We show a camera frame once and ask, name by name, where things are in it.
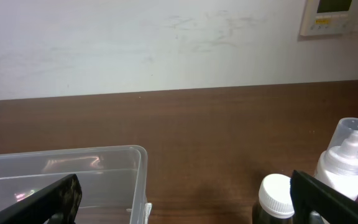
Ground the clear plastic container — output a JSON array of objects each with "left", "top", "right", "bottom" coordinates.
[{"left": 0, "top": 146, "right": 152, "bottom": 224}]

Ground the dark brown syrup bottle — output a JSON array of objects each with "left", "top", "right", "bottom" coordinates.
[{"left": 252, "top": 174, "right": 295, "bottom": 224}]

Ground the white spray bottle clear cap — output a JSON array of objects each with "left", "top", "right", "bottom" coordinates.
[{"left": 314, "top": 117, "right": 358, "bottom": 202}]

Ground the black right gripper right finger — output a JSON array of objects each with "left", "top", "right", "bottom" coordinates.
[{"left": 290, "top": 170, "right": 358, "bottom": 224}]

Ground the beige wall control panel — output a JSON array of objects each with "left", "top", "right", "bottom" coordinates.
[{"left": 299, "top": 0, "right": 358, "bottom": 37}]

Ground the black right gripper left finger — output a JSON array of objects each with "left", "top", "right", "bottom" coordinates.
[{"left": 0, "top": 174, "right": 82, "bottom": 224}]

